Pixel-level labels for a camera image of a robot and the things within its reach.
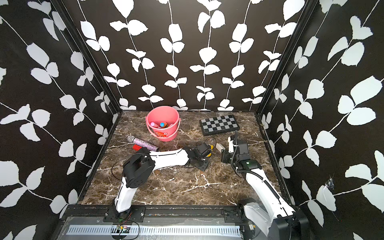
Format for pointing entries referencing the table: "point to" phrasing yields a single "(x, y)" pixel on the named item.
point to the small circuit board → (120, 229)
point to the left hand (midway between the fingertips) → (206, 163)
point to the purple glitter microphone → (132, 139)
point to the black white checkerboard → (219, 124)
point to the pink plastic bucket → (163, 122)
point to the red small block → (136, 147)
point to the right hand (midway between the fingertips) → (221, 150)
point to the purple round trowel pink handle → (153, 124)
